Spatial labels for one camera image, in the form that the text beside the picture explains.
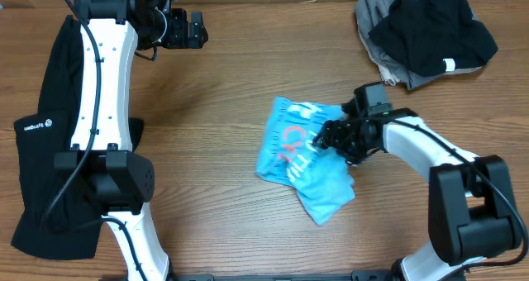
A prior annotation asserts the beige folded garment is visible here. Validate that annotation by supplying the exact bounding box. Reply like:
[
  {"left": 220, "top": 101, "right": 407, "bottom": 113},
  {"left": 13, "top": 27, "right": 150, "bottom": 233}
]
[{"left": 376, "top": 63, "right": 402, "bottom": 86}]

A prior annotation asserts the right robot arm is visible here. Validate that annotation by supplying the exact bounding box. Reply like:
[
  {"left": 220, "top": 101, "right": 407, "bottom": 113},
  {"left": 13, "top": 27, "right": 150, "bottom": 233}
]
[{"left": 313, "top": 83, "right": 528, "bottom": 281}]

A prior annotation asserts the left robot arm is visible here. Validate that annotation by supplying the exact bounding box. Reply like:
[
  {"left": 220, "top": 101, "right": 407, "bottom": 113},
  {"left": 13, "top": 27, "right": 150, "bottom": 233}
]
[{"left": 49, "top": 0, "right": 208, "bottom": 281}]

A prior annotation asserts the black folded garment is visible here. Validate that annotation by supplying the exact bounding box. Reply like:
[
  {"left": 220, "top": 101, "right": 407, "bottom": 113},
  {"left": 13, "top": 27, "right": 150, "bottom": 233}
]
[{"left": 369, "top": 0, "right": 498, "bottom": 77}]

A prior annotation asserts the light blue printed t-shirt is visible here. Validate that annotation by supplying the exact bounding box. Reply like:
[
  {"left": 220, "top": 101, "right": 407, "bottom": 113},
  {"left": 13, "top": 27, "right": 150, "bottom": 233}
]
[{"left": 256, "top": 97, "right": 355, "bottom": 226}]

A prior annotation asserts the grey folded garment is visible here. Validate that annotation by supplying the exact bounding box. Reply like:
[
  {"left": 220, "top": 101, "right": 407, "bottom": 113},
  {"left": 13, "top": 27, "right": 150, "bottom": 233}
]
[{"left": 354, "top": 0, "right": 480, "bottom": 91}]

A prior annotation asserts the black garment with white logo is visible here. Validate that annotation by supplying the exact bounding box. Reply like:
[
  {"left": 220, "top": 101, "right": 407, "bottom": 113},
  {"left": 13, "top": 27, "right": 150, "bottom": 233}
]
[{"left": 10, "top": 14, "right": 145, "bottom": 261}]

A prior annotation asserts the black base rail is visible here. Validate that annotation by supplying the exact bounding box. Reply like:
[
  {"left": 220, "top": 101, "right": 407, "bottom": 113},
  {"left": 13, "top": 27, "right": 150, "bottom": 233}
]
[{"left": 166, "top": 269, "right": 398, "bottom": 281}]

